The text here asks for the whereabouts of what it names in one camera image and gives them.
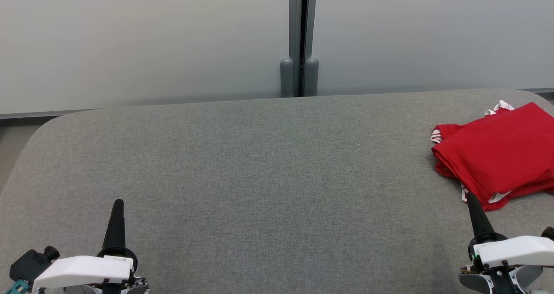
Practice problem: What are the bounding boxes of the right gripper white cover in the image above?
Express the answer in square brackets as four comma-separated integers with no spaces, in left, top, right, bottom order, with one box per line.
[459,192,554,294]

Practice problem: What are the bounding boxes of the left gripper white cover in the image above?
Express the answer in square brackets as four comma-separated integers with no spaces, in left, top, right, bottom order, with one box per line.
[32,199,150,294]

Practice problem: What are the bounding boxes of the red Bulls jersey white sleeves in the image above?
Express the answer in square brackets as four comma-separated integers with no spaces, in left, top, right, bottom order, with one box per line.
[430,102,554,199]

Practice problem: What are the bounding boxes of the grey partition double post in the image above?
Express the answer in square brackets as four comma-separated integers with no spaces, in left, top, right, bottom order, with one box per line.
[280,0,319,98]

